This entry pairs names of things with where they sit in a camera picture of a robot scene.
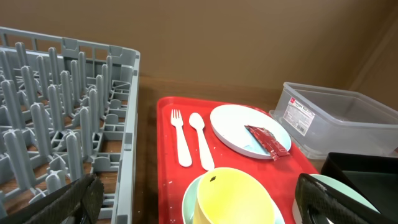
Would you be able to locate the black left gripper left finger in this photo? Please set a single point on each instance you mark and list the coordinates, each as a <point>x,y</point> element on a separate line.
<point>80,200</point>

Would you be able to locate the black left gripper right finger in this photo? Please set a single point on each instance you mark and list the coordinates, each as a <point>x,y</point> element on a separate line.
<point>326,202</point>

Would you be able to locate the mint green bowl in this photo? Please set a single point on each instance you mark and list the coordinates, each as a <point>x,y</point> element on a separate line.
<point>345,189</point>

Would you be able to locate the red ketchup packet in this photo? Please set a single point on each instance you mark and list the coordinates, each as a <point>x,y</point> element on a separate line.
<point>267,140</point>

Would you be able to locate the yellow plastic cup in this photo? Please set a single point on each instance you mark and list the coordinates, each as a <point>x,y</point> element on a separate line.
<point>228,195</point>

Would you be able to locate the white plastic fork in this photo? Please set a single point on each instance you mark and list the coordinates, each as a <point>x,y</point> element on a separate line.
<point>184,157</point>

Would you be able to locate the white plastic spoon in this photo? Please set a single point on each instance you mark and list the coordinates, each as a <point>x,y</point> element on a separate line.
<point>197,122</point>

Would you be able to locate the black waste tray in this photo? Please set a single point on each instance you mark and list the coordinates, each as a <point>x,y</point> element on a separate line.
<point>374,177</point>

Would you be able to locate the grey dishwasher rack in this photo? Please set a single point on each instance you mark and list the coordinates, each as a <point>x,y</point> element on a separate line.
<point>68,109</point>

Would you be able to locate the clear plastic bin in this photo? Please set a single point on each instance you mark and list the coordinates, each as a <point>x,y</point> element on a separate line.
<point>322,120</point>

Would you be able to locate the light blue plate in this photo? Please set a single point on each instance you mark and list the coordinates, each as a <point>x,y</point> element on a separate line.
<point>228,123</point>

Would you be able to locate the red plastic tray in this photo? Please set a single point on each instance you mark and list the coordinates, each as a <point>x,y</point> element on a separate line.
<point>278,177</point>

